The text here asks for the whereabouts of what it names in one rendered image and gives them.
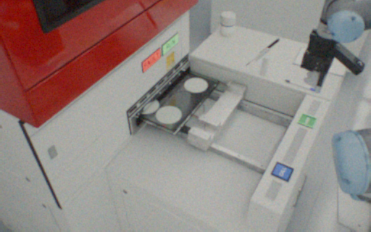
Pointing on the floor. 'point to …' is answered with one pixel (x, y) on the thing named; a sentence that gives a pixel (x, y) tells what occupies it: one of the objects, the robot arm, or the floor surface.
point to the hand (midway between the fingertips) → (319, 90)
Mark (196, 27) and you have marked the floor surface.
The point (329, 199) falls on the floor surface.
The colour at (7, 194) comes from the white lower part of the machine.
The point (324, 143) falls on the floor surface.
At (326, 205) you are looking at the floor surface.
